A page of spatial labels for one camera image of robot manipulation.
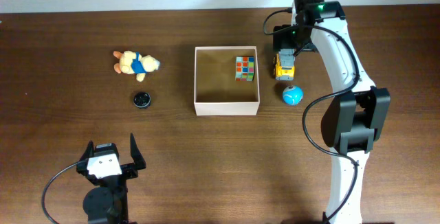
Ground right black cable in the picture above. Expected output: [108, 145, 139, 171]
[263, 8, 361, 224]

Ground beige cardboard box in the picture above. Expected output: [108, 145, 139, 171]
[194, 46, 260, 116]

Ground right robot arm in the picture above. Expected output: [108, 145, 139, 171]
[269, 0, 391, 223]

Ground blue toy ball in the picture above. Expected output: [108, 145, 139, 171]
[283, 86, 304, 106]

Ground black cable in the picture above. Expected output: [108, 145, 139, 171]
[263, 8, 361, 224]
[41, 161, 87, 224]

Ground multicoloured puzzle cube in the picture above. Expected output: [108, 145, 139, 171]
[235, 56, 256, 82]

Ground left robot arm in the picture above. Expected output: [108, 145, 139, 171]
[76, 134, 146, 224]

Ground left black cable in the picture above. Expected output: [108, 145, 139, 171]
[41, 161, 87, 224]

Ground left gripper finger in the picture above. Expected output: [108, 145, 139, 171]
[80, 141, 94, 161]
[130, 133, 146, 170]

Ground yellow grey toy truck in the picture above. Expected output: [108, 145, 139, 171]
[274, 49, 295, 81]

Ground black round speaker puck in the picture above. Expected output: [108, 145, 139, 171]
[133, 92, 151, 109]

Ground yellow plush bear toy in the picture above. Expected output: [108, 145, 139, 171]
[113, 51, 160, 82]

